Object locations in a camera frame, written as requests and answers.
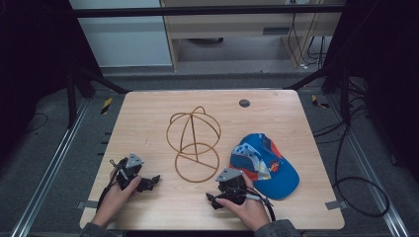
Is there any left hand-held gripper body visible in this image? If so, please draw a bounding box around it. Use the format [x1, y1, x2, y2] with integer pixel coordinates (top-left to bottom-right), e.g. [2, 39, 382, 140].
[116, 152, 145, 192]

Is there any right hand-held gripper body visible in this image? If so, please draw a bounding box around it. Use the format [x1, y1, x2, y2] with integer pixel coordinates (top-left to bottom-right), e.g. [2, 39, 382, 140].
[214, 167, 249, 207]

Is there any blue printed baseball cap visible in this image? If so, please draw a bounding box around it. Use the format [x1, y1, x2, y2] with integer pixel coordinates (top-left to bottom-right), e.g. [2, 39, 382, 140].
[228, 132, 300, 200]

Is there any golden wire cap stand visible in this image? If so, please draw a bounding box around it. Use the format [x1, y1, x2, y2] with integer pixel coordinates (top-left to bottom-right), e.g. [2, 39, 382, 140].
[165, 105, 222, 184]

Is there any person's right hand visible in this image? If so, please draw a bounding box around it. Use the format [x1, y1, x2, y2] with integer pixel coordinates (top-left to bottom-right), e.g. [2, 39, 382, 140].
[214, 172, 272, 232]

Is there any person's left hand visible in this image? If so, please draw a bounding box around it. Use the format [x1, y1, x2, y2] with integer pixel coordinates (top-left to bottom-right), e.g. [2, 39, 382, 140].
[90, 176, 142, 229]

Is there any yellow black tape strip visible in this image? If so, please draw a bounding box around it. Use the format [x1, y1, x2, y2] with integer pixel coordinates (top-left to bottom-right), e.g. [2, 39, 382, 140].
[100, 97, 114, 116]
[310, 94, 331, 110]

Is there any white cabinet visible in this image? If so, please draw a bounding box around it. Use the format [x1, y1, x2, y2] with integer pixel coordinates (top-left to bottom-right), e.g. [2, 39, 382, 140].
[68, 0, 174, 69]

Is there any black curtain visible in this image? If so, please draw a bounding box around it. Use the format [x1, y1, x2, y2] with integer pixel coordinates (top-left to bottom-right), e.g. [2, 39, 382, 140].
[321, 0, 419, 186]
[0, 0, 104, 166]

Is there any light wooden desk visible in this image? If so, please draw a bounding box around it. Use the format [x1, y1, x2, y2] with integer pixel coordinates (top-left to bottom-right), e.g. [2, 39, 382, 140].
[159, 0, 348, 72]

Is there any left hand-held gripper cable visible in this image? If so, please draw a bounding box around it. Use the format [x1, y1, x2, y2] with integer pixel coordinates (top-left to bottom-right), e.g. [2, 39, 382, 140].
[96, 159, 128, 212]

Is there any hand-held gripper cable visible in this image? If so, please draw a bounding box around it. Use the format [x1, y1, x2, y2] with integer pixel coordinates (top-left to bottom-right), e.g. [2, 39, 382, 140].
[96, 159, 128, 212]
[230, 186, 277, 222]

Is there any right hand-held gripper cable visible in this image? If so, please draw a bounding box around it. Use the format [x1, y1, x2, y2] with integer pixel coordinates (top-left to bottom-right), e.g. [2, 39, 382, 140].
[230, 186, 277, 222]

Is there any grey table bracket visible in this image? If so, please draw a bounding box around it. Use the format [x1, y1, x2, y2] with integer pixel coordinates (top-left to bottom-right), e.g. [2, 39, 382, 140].
[75, 199, 101, 210]
[324, 199, 349, 211]

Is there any aluminium floor rail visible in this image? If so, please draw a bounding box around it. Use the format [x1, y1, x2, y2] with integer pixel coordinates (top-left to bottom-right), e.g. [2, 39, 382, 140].
[325, 94, 411, 237]
[11, 98, 91, 237]

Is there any black frame post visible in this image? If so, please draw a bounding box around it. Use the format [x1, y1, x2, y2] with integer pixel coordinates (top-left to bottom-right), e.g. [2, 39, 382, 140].
[339, 64, 352, 125]
[65, 69, 79, 130]

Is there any black frame strut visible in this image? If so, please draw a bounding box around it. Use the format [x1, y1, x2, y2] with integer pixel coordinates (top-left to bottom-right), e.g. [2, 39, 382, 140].
[284, 66, 331, 92]
[74, 64, 132, 96]

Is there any thin black floor cable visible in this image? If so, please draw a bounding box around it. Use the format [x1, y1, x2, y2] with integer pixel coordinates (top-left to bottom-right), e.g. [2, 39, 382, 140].
[25, 112, 49, 134]

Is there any long black floor cable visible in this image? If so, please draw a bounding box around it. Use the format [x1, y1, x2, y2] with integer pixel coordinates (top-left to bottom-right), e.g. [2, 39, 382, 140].
[311, 95, 391, 218]

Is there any bundle of desk cables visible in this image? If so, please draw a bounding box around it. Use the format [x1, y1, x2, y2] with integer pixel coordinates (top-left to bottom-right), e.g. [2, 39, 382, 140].
[287, 12, 328, 71]

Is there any black frame crossbar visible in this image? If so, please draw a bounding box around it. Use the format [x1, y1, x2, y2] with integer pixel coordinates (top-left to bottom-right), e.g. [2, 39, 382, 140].
[71, 4, 348, 18]

